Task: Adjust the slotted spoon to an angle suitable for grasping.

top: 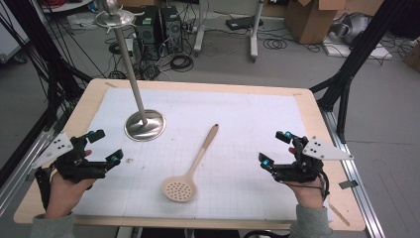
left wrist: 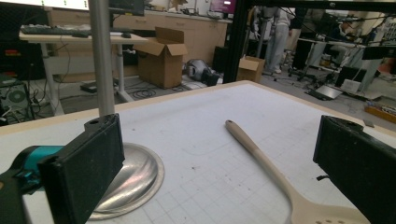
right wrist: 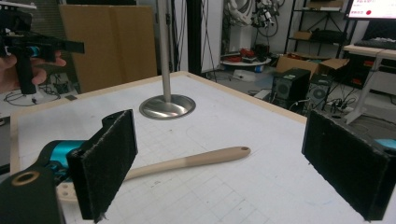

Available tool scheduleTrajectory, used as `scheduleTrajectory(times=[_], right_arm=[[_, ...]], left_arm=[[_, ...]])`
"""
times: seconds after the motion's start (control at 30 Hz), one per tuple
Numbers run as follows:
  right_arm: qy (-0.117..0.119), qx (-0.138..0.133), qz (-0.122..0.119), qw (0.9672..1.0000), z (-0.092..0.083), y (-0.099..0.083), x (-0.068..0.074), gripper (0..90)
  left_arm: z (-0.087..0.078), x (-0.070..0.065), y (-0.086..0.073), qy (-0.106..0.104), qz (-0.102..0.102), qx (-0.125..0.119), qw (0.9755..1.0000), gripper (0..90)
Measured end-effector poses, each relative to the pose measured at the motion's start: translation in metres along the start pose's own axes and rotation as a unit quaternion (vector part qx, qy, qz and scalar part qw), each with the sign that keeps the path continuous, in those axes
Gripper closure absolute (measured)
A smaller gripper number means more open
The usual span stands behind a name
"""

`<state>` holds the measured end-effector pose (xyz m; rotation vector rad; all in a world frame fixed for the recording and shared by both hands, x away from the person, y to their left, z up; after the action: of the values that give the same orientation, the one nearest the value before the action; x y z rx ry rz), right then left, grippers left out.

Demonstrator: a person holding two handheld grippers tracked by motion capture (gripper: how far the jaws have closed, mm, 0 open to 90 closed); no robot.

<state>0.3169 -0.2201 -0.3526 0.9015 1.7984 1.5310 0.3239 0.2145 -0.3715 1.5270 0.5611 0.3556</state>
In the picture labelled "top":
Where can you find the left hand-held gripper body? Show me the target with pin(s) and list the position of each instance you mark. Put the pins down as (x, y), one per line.
(71, 167)

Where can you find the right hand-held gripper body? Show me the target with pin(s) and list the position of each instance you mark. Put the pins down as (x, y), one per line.
(307, 165)

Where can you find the beige slotted spoon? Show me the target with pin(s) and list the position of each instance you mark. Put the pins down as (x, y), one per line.
(180, 190)

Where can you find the person's right hand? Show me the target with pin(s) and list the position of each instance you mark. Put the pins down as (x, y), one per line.
(308, 195)

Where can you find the person's left hand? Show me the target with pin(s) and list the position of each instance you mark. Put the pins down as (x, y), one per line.
(64, 198)

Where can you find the metal utensil stand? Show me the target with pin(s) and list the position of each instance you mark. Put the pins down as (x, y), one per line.
(145, 127)

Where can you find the black tape piece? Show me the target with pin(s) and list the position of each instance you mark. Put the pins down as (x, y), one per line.
(348, 184)

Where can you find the white stand leg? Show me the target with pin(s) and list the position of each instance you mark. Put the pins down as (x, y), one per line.
(199, 33)
(254, 39)

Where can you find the white flat board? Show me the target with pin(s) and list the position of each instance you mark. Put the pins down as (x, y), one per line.
(356, 53)

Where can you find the large cardboard box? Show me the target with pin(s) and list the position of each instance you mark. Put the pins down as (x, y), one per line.
(308, 23)

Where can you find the black computer tower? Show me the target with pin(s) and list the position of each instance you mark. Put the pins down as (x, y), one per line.
(147, 31)
(171, 29)

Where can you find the flat black device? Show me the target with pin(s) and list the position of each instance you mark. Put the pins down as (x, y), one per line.
(242, 22)

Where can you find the grey bag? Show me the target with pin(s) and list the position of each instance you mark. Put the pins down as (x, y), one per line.
(355, 28)

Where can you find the round white table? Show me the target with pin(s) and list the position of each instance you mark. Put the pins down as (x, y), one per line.
(71, 5)

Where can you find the aluminium rail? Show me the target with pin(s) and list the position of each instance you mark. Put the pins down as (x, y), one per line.
(20, 178)
(356, 178)

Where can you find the black metal frame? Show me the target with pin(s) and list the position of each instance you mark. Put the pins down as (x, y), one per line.
(360, 49)
(49, 66)

